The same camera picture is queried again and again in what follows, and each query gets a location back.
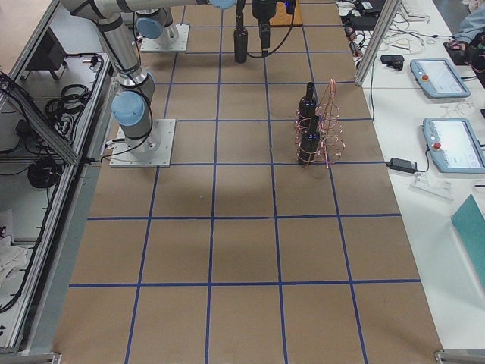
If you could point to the aluminium frame post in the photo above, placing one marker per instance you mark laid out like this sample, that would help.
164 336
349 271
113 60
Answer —
383 24

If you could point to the wooden tray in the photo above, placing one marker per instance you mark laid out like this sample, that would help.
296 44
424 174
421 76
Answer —
283 19

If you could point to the teach pendant near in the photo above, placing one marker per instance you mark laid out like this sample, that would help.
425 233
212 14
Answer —
453 145

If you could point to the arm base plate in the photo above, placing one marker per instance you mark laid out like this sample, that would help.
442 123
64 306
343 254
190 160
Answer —
166 40
154 152

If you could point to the teal folder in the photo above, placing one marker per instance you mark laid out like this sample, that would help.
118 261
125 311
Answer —
469 223

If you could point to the black power brick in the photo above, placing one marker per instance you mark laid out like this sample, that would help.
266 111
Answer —
402 165

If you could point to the teach pendant far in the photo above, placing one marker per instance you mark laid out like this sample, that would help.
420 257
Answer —
438 78

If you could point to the copper wire bottle basket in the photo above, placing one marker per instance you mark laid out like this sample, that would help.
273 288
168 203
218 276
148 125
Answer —
331 145

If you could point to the teach pendant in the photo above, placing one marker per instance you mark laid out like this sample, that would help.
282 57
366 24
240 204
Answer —
438 78
453 145

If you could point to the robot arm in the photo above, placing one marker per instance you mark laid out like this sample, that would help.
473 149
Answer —
290 11
131 106

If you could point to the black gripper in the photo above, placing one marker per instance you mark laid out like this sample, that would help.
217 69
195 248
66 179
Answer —
262 9

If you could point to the dark wine bottle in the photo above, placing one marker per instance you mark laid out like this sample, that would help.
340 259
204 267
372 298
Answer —
240 39
307 107
309 142

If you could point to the white cloth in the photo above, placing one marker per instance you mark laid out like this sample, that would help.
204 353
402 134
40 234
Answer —
13 257

